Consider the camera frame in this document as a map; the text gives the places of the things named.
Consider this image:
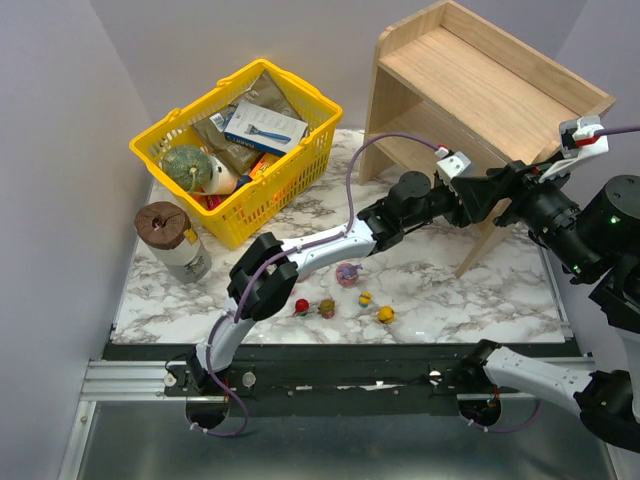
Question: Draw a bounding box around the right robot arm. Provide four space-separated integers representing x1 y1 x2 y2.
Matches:
452 162 639 452

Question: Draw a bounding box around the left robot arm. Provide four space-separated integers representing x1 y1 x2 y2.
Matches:
189 167 518 387

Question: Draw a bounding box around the wooden shelf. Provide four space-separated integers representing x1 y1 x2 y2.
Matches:
358 0 617 279

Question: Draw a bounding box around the yellow blue minion toy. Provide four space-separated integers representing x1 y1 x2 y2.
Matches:
358 291 372 308

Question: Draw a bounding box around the yellow duck toy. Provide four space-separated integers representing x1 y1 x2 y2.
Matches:
377 306 395 325

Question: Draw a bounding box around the olive brown toy figure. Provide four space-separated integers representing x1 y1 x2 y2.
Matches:
317 299 336 319

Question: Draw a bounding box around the red round toy figure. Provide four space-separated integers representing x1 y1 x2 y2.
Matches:
293 298 310 317

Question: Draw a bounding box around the blue razor package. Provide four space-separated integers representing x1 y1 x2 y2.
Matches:
224 100 308 156

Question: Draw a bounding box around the brown foil bag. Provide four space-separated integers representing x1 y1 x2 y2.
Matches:
192 71 309 177

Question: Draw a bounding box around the white orange plush toy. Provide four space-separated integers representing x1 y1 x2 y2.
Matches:
201 154 238 195

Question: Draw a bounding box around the red snack packet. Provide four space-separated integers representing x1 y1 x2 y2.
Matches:
204 195 223 211

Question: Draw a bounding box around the green melon toy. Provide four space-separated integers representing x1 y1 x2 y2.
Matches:
159 145 213 192

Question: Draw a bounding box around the brown lid white canister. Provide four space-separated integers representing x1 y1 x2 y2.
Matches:
134 201 212 284

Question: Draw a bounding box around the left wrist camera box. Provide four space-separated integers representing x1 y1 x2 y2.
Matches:
435 145 473 187

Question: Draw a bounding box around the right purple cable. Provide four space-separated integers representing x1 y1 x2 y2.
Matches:
464 124 640 434

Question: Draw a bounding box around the purple cable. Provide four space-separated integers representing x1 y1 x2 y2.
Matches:
464 124 640 434
187 132 449 437

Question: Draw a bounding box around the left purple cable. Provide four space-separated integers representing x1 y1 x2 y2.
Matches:
187 132 449 437

